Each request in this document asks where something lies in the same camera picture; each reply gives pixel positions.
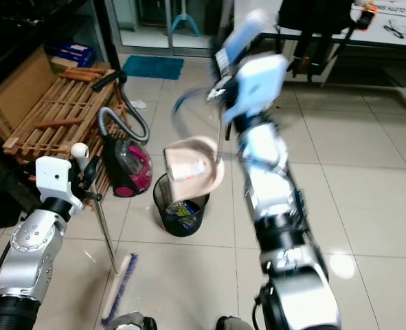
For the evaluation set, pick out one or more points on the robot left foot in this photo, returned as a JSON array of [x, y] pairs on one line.
[[134, 322]]

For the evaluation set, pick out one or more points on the black mesh trash bin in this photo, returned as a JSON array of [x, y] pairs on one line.
[[182, 225]]

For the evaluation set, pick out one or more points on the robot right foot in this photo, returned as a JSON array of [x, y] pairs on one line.
[[237, 323]]

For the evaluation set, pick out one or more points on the white paper scrap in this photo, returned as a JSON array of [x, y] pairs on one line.
[[138, 104]]

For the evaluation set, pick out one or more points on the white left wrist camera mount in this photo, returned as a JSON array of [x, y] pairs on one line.
[[53, 179]]

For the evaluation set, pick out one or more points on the brown cardboard sheet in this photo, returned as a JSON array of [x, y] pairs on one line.
[[17, 86]]

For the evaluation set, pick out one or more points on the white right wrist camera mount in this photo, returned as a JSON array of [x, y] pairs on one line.
[[261, 82]]

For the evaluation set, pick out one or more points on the orange black tool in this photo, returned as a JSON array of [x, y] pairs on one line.
[[367, 12]]

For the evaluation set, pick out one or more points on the blue box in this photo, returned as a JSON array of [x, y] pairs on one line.
[[75, 53]]

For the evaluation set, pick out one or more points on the broom with purple bristles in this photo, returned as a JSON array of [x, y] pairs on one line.
[[119, 289]]

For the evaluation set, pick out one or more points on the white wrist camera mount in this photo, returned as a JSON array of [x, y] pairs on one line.
[[261, 82], [53, 179]]

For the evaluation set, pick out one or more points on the black shelf unit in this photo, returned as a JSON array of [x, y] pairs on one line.
[[10, 27]]

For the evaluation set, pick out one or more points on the light blue plastic stand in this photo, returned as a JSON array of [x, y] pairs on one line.
[[183, 25]]

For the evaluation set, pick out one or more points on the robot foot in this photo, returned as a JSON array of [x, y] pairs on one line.
[[237, 323], [134, 322]]

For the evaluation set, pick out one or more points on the wooden slatted rack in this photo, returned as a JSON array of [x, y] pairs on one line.
[[51, 110]]

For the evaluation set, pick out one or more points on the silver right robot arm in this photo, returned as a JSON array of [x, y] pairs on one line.
[[282, 206]]

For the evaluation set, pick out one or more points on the teal floor mat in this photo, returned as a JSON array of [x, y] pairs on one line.
[[153, 67]]

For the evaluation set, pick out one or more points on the magenta black vacuum cleaner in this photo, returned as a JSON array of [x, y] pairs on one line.
[[130, 170]]

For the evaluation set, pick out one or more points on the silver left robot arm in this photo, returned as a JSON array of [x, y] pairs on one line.
[[34, 247]]

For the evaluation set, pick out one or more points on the glass sliding door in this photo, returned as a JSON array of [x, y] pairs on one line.
[[141, 27]]

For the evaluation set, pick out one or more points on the white printed table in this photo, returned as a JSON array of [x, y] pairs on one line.
[[395, 29]]

